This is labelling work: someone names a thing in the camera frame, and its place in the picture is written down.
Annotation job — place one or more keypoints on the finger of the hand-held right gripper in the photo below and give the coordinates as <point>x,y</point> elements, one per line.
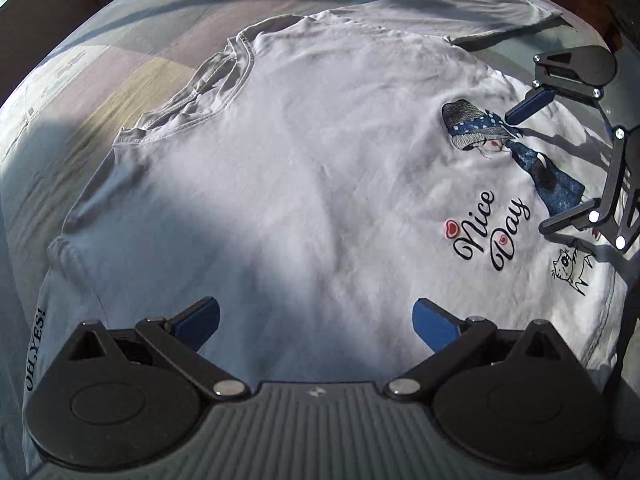
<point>530,105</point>
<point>606,190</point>

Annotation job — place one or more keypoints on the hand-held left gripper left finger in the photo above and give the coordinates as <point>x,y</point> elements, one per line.
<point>197,317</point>

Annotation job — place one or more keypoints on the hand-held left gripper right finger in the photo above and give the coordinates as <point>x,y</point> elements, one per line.
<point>435,322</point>

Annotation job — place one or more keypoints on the white printed t-shirt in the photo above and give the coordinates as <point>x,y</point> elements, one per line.
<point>300,160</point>

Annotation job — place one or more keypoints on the patterned pastel bed sheet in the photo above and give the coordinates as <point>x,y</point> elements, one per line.
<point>75,85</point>

